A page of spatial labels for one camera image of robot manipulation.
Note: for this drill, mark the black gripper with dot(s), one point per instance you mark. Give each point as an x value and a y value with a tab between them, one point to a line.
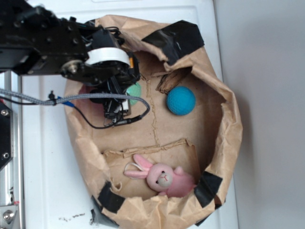
113	108

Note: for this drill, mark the green foam ball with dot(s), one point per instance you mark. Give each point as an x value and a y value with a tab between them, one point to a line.
135	90

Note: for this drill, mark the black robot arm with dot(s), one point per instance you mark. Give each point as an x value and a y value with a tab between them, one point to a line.
33	41

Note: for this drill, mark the blue foam ball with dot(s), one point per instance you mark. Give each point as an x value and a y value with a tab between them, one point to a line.
180	100

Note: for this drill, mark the brown paper bag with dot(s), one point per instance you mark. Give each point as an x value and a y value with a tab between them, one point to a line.
205	142

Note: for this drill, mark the pink plush bunny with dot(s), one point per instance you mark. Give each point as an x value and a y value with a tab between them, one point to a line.
160	177

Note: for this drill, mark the white plastic tray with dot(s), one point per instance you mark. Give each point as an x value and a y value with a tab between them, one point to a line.
54	192

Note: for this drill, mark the black metal bracket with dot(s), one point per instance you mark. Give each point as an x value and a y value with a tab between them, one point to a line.
5	135

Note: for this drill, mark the silver metal rail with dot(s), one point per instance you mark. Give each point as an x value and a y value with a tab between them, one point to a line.
12	204

